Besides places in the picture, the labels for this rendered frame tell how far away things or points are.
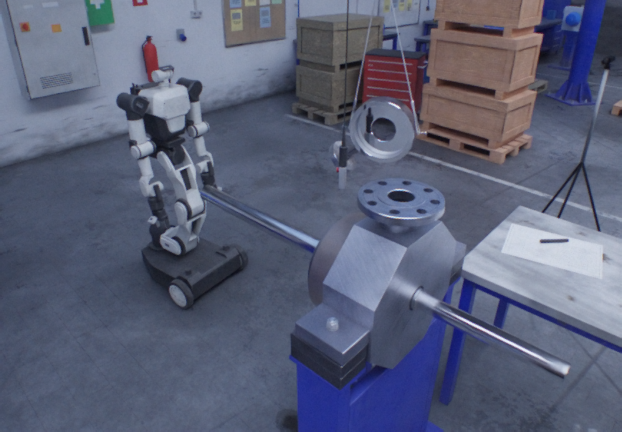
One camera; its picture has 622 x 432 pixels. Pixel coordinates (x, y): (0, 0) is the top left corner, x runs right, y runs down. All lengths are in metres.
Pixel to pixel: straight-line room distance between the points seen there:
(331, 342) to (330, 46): 5.28
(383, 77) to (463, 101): 1.19
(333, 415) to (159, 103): 1.98
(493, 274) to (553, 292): 0.24
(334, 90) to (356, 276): 5.18
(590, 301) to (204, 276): 2.22
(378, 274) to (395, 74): 5.08
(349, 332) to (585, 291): 1.13
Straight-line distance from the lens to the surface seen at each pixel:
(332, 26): 6.24
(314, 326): 1.38
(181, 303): 3.23
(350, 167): 2.78
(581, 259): 2.38
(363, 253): 1.38
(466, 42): 5.63
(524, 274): 2.16
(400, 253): 1.34
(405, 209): 1.33
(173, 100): 2.88
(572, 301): 2.09
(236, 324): 3.06
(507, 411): 2.77
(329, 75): 6.36
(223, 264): 3.28
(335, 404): 1.50
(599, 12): 8.69
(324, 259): 1.50
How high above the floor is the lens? 2.04
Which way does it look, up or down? 27 degrees down
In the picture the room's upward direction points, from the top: straight up
